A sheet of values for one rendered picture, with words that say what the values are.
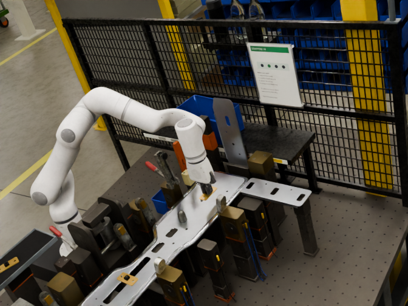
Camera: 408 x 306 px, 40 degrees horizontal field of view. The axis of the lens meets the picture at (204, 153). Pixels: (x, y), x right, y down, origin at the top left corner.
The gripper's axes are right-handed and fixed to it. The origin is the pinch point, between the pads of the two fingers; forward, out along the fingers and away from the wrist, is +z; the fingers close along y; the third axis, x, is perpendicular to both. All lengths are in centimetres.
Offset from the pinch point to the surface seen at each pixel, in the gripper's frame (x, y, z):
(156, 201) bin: 11, -50, 30
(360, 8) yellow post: 58, 46, -51
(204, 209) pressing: -3.9, -0.6, 8.0
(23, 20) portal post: 320, -622, 83
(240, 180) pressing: 17.2, 3.1, 8.1
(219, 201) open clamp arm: -7.4, 12.6, -2.4
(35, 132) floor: 118, -350, 109
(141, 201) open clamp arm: -17.7, -20.6, -1.6
